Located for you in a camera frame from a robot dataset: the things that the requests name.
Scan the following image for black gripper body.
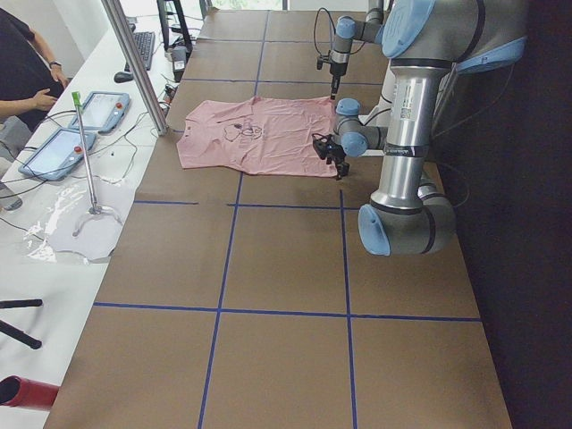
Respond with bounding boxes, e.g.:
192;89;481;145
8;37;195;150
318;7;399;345
325;143;346;165
330;62;348;76

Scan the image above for pink Snoopy t-shirt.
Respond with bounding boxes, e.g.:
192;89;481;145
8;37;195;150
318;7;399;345
177;97;336;178

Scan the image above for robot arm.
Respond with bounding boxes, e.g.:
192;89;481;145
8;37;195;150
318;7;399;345
321;1;529;256
327;1;390;100

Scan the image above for black keyboard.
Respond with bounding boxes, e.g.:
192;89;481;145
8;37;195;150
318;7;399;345
132;31;156;71

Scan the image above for black computer mouse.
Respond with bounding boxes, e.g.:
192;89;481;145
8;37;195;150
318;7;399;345
114;71;133;84

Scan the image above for upper teach pendant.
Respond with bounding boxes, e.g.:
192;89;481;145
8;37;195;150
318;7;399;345
72;91;130;134

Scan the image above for teach pendant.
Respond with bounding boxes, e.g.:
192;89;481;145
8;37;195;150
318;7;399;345
72;91;130;134
18;128;83;181

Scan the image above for metal rod with green tip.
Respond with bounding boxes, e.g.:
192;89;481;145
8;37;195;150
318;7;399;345
71;91;123;238

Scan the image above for clear plastic sheet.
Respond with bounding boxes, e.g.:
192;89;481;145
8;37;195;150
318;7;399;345
28;178;135;262

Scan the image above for lower teach pendant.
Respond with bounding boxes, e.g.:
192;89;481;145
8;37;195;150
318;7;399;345
18;128;83;181

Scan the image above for seated person black shirt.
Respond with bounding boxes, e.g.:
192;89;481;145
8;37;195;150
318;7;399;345
0;8;71;164

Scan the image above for black tripod legs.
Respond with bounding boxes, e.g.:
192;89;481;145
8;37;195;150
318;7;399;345
1;299;43;349

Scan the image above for red cylinder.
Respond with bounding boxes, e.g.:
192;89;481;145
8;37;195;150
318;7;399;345
1;375;59;411

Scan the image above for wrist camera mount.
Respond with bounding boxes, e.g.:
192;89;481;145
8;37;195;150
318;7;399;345
312;133;332;161
316;55;331;70

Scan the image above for aluminium frame post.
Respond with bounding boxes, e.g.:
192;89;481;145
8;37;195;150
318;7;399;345
102;0;168;136

